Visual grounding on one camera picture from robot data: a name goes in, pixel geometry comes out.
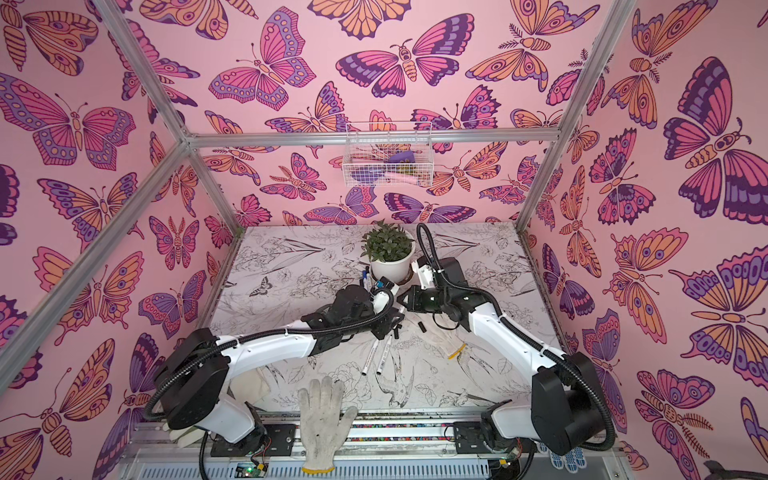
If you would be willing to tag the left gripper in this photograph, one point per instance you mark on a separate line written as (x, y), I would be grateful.
(383, 322)

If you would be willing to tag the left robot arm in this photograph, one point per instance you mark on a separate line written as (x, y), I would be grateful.
(191, 387)

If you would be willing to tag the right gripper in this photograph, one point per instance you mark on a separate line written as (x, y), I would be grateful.
(417, 301)

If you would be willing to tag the white marker cluster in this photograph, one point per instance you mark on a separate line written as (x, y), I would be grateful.
(369, 357)
(385, 354)

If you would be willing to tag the small circuit board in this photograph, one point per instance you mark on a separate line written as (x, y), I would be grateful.
(250, 471)

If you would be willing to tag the white glove on table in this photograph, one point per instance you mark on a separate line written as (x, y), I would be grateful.
(439, 343)

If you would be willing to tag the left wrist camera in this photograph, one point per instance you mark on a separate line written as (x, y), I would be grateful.
(384, 288)

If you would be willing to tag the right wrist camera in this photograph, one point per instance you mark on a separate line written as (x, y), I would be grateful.
(425, 273)

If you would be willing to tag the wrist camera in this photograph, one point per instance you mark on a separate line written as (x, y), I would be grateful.
(425, 273)
(384, 288)

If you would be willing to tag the white glove front edge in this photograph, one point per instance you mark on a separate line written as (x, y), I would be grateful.
(324, 427)

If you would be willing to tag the blue dotted glove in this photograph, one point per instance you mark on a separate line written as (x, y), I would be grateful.
(572, 462)

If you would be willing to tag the white wire wall basket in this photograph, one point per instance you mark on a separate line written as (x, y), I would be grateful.
(397, 153)

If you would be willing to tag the white marker cluster middle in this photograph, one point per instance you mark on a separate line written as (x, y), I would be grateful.
(369, 357)

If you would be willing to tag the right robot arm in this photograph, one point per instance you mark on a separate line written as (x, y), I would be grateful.
(567, 407)

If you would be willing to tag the white marker cluster right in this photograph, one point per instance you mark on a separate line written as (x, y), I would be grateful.
(385, 354)

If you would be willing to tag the white potted green plant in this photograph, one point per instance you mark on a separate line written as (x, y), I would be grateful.
(389, 249)

